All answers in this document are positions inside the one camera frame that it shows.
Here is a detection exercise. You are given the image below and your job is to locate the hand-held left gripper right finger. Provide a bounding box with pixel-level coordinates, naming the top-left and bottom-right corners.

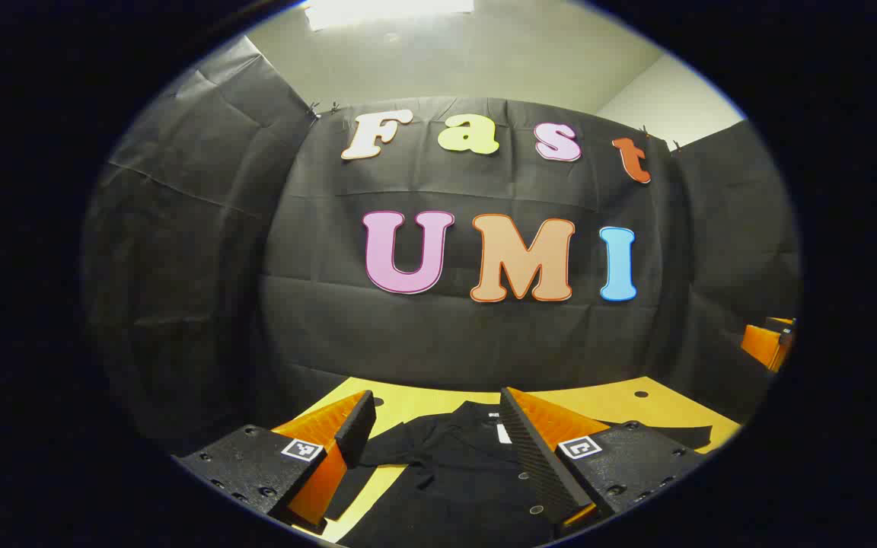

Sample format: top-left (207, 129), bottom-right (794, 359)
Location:
top-left (499, 387), bottom-right (710, 541)

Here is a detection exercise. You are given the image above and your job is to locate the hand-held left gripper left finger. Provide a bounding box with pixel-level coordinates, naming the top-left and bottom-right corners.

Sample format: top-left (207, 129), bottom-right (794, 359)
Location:
top-left (172, 390), bottom-right (377, 534)

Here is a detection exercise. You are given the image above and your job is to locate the black buttoned jacket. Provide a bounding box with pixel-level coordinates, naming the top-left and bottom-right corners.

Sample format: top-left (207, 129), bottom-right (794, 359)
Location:
top-left (324, 401), bottom-right (713, 548)

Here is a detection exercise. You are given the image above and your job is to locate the black backdrop cloth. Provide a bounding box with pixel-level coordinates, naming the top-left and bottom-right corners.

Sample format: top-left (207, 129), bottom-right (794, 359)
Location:
top-left (81, 34), bottom-right (801, 457)

